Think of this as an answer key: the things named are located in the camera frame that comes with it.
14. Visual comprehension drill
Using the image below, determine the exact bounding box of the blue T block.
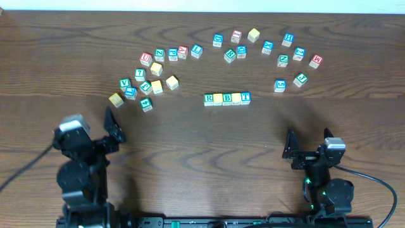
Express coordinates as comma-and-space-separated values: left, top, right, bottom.
240, 92, 251, 105

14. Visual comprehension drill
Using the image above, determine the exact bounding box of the green B block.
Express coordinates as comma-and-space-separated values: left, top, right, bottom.
222, 93, 232, 106

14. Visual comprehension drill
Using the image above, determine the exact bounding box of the yellow O block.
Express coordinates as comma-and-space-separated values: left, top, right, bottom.
213, 93, 223, 106

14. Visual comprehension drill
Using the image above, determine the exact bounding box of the green r block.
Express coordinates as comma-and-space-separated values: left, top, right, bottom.
224, 49, 237, 63
204, 94, 214, 106

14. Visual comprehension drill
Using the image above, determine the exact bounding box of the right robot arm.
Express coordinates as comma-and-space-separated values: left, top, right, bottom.
282, 128, 354, 227

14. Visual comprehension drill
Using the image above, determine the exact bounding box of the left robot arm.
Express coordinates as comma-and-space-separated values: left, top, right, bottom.
53, 107, 134, 228

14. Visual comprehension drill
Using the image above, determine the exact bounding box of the blue L block lower left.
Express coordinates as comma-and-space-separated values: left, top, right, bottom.
124, 87, 137, 100

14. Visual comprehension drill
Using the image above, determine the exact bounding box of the blue l block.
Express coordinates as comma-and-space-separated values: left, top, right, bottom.
190, 44, 203, 59
124, 87, 137, 100

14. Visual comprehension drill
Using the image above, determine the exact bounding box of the green 4 block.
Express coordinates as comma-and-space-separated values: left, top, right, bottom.
140, 98, 153, 112

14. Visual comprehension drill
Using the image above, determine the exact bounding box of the green V block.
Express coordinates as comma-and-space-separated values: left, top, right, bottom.
119, 79, 131, 92

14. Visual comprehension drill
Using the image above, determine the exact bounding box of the green tilted letter block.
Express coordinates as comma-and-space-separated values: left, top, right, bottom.
139, 80, 153, 95

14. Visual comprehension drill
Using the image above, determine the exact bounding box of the green 7 block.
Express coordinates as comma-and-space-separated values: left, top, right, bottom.
134, 68, 146, 82

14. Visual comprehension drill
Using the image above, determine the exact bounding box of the yellow block beside green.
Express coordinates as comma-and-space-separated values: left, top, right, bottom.
151, 80, 163, 94

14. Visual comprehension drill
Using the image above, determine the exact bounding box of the blue 5 block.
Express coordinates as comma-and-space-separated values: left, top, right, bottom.
274, 79, 287, 93

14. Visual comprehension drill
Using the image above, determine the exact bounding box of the green J block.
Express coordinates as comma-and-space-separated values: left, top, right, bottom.
293, 73, 308, 87

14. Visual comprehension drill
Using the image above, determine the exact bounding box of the red M block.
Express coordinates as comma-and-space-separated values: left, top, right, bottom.
309, 54, 323, 69

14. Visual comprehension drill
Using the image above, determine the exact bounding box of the yellow S block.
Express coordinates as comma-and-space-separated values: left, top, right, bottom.
166, 75, 179, 90

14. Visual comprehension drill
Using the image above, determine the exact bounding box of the red U block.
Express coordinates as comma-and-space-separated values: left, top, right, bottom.
140, 52, 153, 67

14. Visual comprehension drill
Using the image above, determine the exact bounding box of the blue 2 block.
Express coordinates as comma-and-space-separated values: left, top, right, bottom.
292, 47, 306, 61

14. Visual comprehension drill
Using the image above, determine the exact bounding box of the green N block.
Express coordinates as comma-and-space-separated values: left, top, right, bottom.
277, 54, 289, 68

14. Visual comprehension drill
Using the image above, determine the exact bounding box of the green Z block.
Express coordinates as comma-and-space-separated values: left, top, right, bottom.
154, 48, 165, 62

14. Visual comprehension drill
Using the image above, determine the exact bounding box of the blue P block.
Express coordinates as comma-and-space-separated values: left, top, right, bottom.
168, 48, 178, 61

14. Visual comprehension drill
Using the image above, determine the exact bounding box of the blue X block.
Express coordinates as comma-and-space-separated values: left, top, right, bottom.
261, 41, 273, 55

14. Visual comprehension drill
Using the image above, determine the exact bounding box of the blue H block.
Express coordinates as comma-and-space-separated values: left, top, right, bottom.
282, 33, 295, 48

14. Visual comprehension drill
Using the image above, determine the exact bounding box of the red A block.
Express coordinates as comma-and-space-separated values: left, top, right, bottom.
178, 46, 189, 60

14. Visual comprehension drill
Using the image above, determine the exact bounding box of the blue D block middle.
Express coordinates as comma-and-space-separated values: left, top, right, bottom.
237, 46, 247, 59

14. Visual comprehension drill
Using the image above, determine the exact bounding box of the yellow block top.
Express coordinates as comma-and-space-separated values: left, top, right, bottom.
247, 28, 260, 43

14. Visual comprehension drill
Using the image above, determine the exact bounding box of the red I block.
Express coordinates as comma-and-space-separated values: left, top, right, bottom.
231, 30, 242, 44

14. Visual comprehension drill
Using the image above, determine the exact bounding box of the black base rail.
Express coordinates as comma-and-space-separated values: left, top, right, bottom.
56, 215, 374, 228

